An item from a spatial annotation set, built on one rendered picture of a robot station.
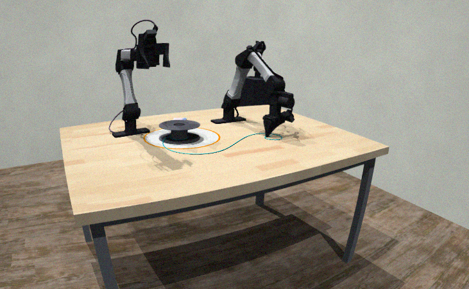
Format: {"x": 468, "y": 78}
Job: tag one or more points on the white flat disc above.
{"x": 207, "y": 137}

